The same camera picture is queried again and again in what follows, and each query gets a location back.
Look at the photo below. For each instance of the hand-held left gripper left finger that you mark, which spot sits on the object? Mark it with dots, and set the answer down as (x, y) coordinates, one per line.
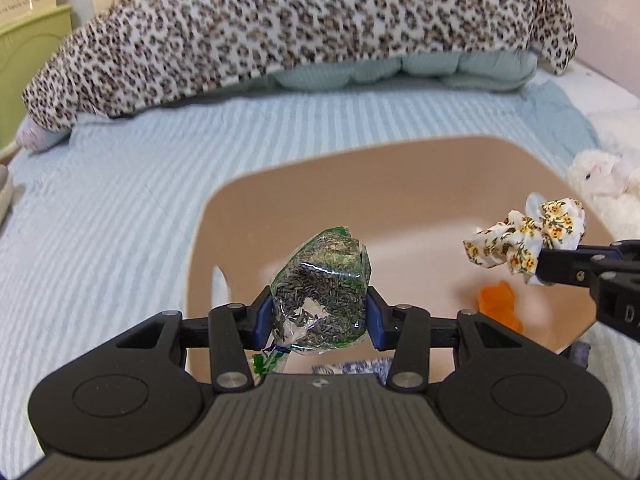
(263, 321)

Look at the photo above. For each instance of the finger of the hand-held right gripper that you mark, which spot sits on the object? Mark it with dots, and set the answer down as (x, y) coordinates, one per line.
(580, 266)

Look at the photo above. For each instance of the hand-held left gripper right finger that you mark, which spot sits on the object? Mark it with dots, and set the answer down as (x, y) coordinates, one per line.
(376, 323)

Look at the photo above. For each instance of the floral fabric scrunchie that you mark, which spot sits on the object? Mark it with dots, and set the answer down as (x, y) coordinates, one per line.
(525, 240)

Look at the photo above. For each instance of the clear bag of dried lavender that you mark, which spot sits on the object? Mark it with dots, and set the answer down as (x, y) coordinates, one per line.
(320, 296)

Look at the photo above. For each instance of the blue white patterned packet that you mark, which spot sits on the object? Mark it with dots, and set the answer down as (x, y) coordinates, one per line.
(352, 368)

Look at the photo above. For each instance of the orange small item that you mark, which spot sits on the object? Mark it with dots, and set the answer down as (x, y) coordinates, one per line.
(499, 300)

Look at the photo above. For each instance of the white plush toy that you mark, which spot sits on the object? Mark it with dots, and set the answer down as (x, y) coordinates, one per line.
(607, 180)

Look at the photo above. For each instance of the light green quilted pillow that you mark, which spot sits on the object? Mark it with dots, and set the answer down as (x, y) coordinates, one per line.
(400, 71)

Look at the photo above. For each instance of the leopard print blanket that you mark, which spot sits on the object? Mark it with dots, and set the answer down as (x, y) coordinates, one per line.
(280, 30)

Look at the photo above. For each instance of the green bedside cabinet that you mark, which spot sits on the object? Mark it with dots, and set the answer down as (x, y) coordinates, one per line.
(30, 55)

